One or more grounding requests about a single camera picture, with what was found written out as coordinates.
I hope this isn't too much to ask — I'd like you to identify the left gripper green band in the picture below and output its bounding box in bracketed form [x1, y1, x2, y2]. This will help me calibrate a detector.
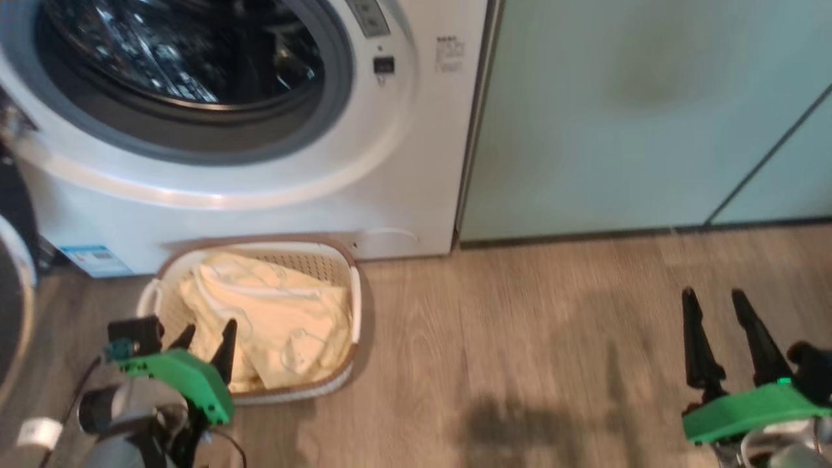
[117, 318, 239, 426]

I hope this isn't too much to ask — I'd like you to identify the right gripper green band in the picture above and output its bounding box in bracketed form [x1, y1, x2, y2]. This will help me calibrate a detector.
[681, 287, 832, 446]

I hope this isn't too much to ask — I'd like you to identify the pale yellow printed garment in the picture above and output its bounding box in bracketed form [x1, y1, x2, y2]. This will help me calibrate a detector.
[177, 252, 355, 394]

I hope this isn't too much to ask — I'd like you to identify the round glass washing machine door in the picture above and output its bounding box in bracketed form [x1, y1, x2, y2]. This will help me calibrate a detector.
[0, 146, 40, 407]

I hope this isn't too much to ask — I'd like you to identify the cream perforated laundry basket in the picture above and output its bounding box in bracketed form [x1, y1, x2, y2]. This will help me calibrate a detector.
[136, 237, 363, 405]

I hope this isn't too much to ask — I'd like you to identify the white washing machine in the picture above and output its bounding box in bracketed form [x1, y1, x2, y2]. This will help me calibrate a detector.
[0, 0, 489, 279]

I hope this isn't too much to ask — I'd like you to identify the blue energy label sticker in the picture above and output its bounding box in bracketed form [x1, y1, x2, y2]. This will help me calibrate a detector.
[57, 245, 134, 279]

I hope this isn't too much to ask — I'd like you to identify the pale green cabinet panel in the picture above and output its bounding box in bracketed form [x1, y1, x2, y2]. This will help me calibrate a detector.
[712, 88, 832, 226]
[458, 0, 832, 242]

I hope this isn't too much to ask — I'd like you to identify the looped black gripper cable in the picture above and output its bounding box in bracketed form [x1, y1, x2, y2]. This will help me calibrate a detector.
[208, 426, 248, 468]

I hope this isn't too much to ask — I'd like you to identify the thin black camera cable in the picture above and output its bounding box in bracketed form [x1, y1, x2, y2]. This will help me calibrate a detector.
[39, 354, 106, 468]

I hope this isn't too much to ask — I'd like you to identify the white cable tag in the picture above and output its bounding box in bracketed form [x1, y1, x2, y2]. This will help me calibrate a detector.
[16, 418, 64, 450]

